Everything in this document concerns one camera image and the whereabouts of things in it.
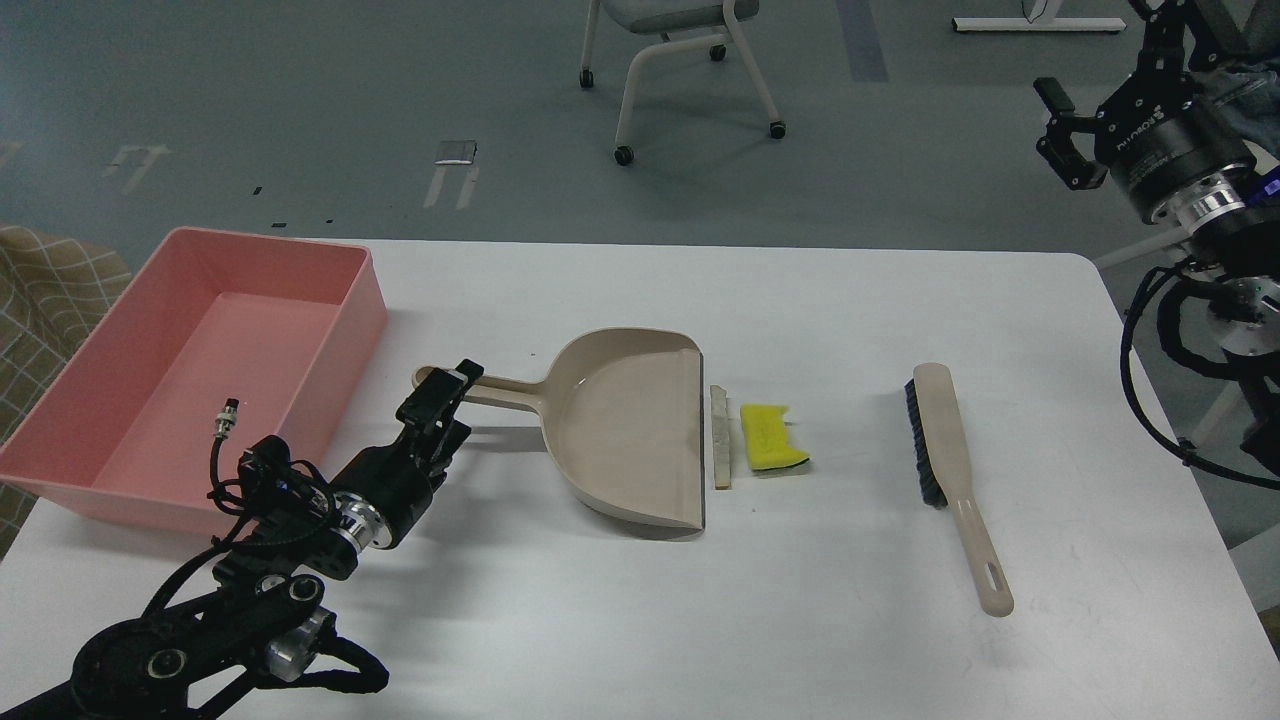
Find white office chair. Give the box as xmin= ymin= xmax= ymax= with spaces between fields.
xmin=579 ymin=0 xmax=787 ymax=167

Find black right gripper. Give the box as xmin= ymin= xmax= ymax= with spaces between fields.
xmin=1033 ymin=1 xmax=1256 ymax=225

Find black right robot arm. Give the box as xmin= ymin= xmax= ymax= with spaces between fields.
xmin=1034 ymin=1 xmax=1279 ymax=489

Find white table leg base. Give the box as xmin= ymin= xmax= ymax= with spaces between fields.
xmin=951 ymin=17 xmax=1126 ymax=35

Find beige checkered cloth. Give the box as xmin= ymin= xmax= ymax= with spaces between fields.
xmin=0 ymin=224 xmax=134 ymax=556

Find metal floor plate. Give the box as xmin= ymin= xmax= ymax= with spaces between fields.
xmin=433 ymin=138 xmax=477 ymax=167

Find white chair with jeans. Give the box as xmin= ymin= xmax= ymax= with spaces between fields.
xmin=1155 ymin=92 xmax=1277 ymax=471

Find yellow green sponge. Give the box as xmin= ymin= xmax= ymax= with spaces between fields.
xmin=740 ymin=404 xmax=810 ymax=471

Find beige plastic dustpan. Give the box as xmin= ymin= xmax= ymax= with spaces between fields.
xmin=465 ymin=327 xmax=705 ymax=532

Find pink plastic bin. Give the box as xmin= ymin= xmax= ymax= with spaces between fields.
xmin=1 ymin=228 xmax=387 ymax=536

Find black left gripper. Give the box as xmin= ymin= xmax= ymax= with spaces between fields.
xmin=332 ymin=359 xmax=484 ymax=550

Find beige hand brush black bristles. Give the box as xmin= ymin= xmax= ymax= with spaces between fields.
xmin=904 ymin=363 xmax=1015 ymax=618

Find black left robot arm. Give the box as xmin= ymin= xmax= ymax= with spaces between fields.
xmin=5 ymin=360 xmax=483 ymax=719

